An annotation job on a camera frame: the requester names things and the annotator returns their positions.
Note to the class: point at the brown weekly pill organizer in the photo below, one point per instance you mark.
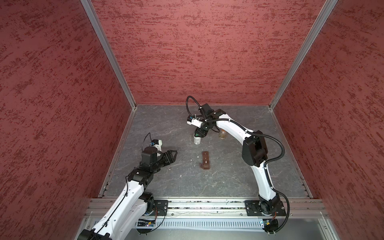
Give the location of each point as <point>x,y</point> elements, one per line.
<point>205,165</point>

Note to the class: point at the aluminium front rail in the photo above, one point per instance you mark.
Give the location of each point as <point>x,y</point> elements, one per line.
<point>216,208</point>

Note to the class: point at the white pill bottle green cap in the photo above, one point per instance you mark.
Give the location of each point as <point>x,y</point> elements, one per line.
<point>197,140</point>

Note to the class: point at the white slotted cable duct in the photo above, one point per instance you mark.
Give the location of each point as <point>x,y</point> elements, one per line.
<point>252,225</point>

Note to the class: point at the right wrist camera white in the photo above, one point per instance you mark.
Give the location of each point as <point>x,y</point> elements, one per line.
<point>193,121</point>

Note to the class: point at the left aluminium corner post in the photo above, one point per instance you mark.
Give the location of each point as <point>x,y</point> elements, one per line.
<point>97,26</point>

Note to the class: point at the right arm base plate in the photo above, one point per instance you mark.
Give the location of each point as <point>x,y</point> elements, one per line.
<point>252,207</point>

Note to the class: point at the controller board with wires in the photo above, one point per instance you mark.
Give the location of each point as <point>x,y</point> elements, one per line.
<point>145,223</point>
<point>272,226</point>

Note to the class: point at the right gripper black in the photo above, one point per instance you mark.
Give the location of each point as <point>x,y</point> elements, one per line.
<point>200,131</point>

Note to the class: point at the right aluminium corner post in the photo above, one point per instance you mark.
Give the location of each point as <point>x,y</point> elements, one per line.
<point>317,26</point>

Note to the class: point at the left controller board with wires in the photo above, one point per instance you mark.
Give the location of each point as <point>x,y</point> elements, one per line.
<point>145,223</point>

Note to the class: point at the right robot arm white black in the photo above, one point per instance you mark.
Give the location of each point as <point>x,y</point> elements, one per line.
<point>254,152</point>

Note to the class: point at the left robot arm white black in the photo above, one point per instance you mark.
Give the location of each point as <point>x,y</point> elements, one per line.
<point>134,201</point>

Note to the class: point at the small clear orange-cap bottle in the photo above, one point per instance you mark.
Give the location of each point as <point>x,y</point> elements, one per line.
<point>223,134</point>

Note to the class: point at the aluminium corner post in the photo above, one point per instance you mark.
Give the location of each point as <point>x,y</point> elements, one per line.
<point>97,26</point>
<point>317,26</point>

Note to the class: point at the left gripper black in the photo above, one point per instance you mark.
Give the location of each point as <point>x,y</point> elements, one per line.
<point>171,158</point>

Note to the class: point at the right controller board with wires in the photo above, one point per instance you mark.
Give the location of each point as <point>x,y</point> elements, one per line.
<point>272,226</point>

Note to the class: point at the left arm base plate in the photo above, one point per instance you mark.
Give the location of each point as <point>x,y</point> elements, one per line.
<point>157,208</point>

